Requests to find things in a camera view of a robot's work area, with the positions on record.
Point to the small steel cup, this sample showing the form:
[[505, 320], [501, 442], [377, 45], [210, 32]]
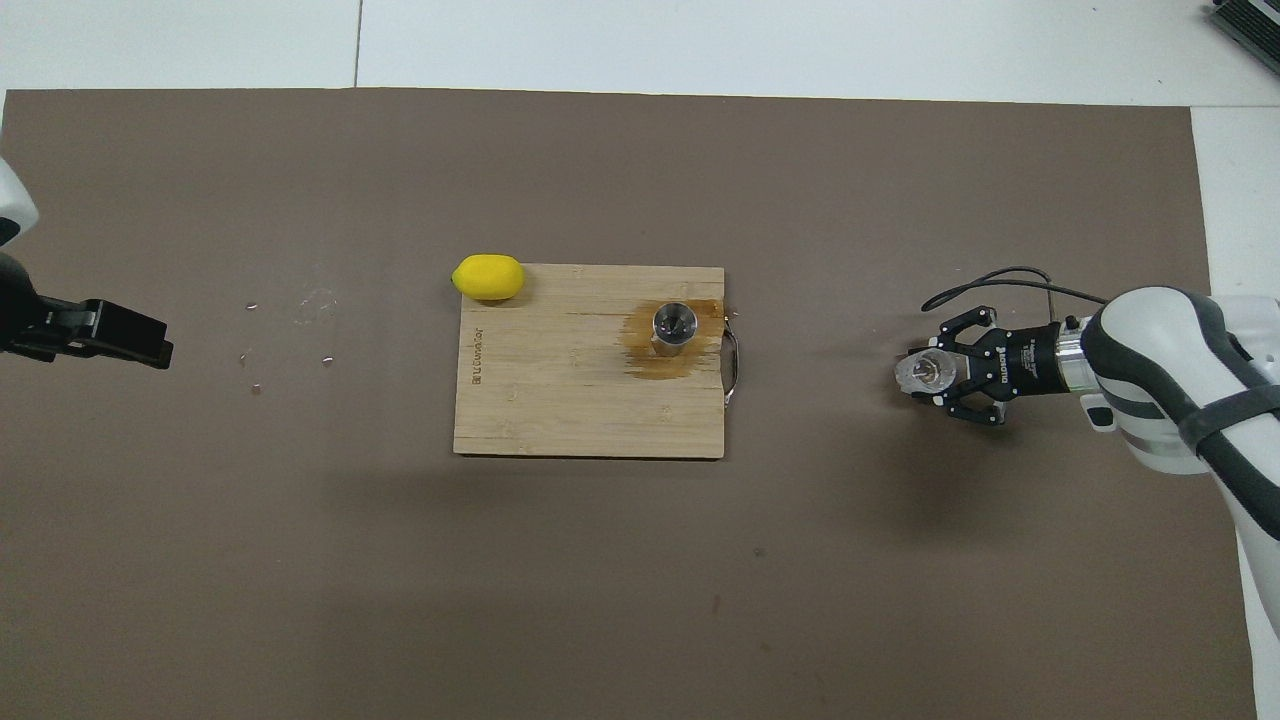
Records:
[[674, 326]]

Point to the small clear glass cup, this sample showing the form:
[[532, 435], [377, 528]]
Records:
[[922, 371]]

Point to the bamboo cutting board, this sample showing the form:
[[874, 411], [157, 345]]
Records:
[[560, 390]]

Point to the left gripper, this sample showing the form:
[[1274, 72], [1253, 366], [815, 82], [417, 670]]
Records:
[[22, 312]]

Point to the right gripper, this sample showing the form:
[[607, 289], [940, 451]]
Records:
[[1020, 362]]

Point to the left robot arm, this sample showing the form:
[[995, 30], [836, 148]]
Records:
[[10, 205]]

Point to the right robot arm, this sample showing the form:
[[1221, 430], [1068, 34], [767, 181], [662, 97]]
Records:
[[1165, 385]]

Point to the yellow lemon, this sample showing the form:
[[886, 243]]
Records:
[[488, 277]]

